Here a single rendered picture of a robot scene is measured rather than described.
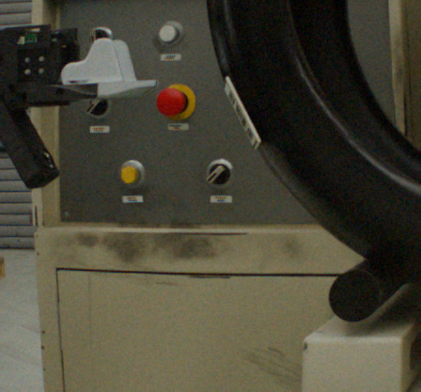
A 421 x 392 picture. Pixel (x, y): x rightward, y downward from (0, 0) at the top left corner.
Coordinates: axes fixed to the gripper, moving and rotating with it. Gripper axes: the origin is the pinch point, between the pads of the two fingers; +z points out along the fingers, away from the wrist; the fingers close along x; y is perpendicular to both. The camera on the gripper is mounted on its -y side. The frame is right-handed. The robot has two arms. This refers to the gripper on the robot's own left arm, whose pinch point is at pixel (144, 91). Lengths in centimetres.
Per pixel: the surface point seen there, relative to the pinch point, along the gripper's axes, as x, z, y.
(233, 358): 51, -7, -35
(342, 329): -6.1, 20.1, -21.1
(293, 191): -8.1, 16.1, -8.9
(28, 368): 360, -193, -107
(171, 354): 51, -16, -35
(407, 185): -11.9, 26.8, -8.3
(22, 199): 853, -437, -63
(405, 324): -3.9, 25.6, -21.1
